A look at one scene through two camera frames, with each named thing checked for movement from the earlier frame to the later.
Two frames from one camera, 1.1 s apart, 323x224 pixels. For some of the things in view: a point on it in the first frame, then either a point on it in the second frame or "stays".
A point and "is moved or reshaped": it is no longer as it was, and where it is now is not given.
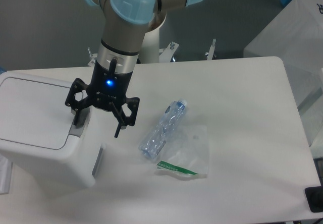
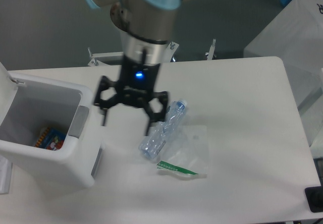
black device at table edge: [314, 197] stays
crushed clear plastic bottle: [154, 142] stays
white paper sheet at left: [6, 168] stays
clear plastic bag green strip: [186, 151] stays
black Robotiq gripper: [107, 88] → [135, 86]
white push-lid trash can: [37, 132] is moved or reshaped
